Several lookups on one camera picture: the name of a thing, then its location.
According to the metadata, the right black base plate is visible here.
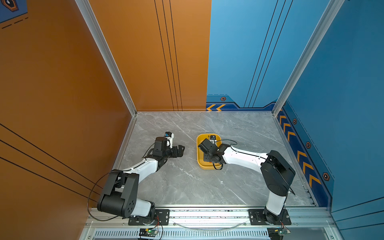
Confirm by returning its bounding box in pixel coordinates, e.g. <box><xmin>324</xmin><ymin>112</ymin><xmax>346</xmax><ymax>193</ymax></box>
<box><xmin>248</xmin><ymin>208</ymin><xmax>292</xmax><ymax>226</ymax></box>

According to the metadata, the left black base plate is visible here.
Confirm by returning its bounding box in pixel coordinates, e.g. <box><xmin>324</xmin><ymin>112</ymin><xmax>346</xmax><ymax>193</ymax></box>
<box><xmin>128</xmin><ymin>209</ymin><xmax>170</xmax><ymax>226</ymax></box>

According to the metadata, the aluminium front frame rail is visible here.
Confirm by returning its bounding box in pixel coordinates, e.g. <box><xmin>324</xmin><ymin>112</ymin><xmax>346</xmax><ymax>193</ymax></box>
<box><xmin>80</xmin><ymin>205</ymin><xmax>343</xmax><ymax>240</ymax></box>

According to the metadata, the aluminium corner post left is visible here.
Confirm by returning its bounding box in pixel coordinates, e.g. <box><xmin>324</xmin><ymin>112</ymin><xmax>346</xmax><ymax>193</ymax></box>
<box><xmin>74</xmin><ymin>0</ymin><xmax>138</xmax><ymax>117</ymax></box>

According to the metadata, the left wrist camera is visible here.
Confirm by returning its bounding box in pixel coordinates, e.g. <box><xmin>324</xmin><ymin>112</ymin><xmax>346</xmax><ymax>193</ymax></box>
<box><xmin>164</xmin><ymin>132</ymin><xmax>174</xmax><ymax>149</ymax></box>

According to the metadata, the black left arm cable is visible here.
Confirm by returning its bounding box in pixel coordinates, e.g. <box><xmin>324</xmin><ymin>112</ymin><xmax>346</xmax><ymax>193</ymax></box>
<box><xmin>86</xmin><ymin>169</ymin><xmax>121</xmax><ymax>222</ymax></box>

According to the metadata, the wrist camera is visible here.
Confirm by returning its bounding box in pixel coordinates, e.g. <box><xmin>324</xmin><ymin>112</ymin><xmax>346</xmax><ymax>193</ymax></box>
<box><xmin>198</xmin><ymin>139</ymin><xmax>219</xmax><ymax>155</ymax></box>
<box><xmin>164</xmin><ymin>132</ymin><xmax>174</xmax><ymax>149</ymax></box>

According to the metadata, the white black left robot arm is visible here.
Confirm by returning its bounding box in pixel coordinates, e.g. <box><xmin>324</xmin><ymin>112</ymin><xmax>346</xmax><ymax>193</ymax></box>
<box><xmin>97</xmin><ymin>132</ymin><xmax>185</xmax><ymax>223</ymax></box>

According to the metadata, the yellow plastic bin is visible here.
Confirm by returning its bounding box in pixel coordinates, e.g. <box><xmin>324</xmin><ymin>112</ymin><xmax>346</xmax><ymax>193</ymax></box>
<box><xmin>197</xmin><ymin>133</ymin><xmax>223</xmax><ymax>170</ymax></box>

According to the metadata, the aluminium corner post right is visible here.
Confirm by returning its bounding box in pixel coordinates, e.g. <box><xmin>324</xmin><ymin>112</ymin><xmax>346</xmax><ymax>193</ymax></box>
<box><xmin>272</xmin><ymin>0</ymin><xmax>346</xmax><ymax>118</ymax></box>

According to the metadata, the aluminium corner post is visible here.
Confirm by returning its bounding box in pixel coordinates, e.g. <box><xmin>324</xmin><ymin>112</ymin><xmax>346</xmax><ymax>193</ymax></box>
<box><xmin>74</xmin><ymin>0</ymin><xmax>138</xmax><ymax>117</ymax></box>
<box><xmin>272</xmin><ymin>0</ymin><xmax>346</xmax><ymax>118</ymax></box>

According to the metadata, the left green circuit board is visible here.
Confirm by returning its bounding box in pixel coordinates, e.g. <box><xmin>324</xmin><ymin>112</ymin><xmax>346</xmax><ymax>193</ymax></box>
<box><xmin>139</xmin><ymin>228</ymin><xmax>159</xmax><ymax>240</ymax></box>

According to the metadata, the right green circuit board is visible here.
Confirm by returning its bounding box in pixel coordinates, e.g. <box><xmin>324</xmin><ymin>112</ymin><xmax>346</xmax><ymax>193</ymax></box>
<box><xmin>267</xmin><ymin>228</ymin><xmax>291</xmax><ymax>240</ymax></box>

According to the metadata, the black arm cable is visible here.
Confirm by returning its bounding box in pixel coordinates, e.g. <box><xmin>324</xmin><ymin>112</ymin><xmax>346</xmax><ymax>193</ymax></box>
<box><xmin>212</xmin><ymin>139</ymin><xmax>269</xmax><ymax>171</ymax></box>
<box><xmin>86</xmin><ymin>169</ymin><xmax>121</xmax><ymax>222</ymax></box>

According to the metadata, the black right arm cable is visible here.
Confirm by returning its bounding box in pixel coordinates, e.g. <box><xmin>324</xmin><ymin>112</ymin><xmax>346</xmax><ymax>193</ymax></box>
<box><xmin>212</xmin><ymin>139</ymin><xmax>269</xmax><ymax>171</ymax></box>

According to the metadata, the green circuit board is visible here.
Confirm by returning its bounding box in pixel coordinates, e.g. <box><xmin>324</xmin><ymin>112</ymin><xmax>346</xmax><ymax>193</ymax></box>
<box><xmin>267</xmin><ymin>228</ymin><xmax>291</xmax><ymax>240</ymax></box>
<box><xmin>139</xmin><ymin>228</ymin><xmax>159</xmax><ymax>240</ymax></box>

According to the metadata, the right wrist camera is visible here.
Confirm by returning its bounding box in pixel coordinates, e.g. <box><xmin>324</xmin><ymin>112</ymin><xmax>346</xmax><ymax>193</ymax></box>
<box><xmin>198</xmin><ymin>139</ymin><xmax>219</xmax><ymax>155</ymax></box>

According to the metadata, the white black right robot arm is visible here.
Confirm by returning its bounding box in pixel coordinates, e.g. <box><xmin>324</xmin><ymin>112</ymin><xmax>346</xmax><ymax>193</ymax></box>
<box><xmin>197</xmin><ymin>139</ymin><xmax>296</xmax><ymax>226</ymax></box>

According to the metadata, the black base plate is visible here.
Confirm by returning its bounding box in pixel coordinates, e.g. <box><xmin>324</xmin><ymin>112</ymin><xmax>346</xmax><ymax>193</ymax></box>
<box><xmin>128</xmin><ymin>209</ymin><xmax>170</xmax><ymax>226</ymax></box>
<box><xmin>248</xmin><ymin>208</ymin><xmax>292</xmax><ymax>226</ymax></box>

